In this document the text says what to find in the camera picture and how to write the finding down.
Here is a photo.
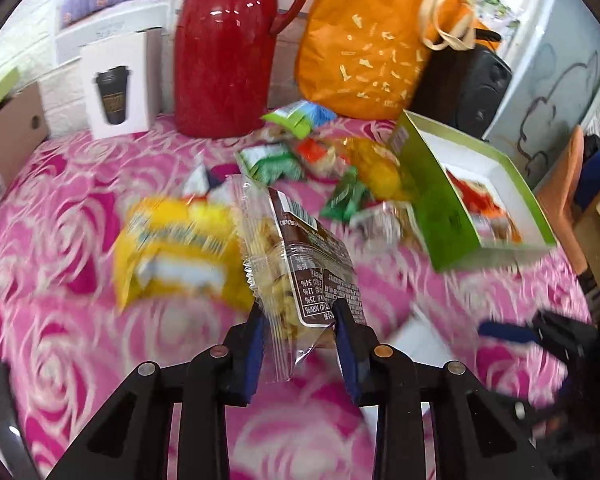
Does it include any brown cookie packet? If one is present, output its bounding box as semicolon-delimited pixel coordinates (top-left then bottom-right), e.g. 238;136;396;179
227;176;366;382

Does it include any large yellow snack bag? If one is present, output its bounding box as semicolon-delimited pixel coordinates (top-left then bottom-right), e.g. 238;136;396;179
112;196;254;312

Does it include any red white snack packet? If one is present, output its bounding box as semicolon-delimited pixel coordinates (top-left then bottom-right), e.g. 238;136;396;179
446;171;522;244

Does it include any yellow cake packet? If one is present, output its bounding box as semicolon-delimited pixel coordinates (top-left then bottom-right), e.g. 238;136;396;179
332;136;415;202

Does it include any green white snack packet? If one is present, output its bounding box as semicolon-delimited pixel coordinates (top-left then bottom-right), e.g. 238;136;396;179
235;143;304;185

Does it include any dark green candy packet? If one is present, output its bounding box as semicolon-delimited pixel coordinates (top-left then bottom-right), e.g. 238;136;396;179
320;166;370;223

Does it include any green white cardboard box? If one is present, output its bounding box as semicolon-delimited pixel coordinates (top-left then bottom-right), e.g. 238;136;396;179
388;112;557;273

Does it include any orange chair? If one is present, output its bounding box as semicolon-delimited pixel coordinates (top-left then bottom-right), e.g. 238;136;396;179
535;125;588;275

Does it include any blue bag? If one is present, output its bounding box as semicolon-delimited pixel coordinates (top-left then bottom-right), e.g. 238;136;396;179
573;134;600;211

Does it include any pink rose tablecloth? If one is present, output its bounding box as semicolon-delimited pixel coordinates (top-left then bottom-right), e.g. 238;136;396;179
0;117;590;479

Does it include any black speaker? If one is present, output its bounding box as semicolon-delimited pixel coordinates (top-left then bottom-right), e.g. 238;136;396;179
408;44;513;139

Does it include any white cup packaging box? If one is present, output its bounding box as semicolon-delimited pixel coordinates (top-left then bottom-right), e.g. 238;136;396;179
80;28;162;140

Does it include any orange tote bag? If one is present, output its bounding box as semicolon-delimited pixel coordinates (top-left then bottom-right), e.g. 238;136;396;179
294;0;486;120

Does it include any red thermos jug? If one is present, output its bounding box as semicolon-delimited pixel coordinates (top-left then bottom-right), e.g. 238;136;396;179
173;0;306;139

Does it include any brown cardboard box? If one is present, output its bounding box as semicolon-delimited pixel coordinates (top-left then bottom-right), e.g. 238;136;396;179
0;68;50;205

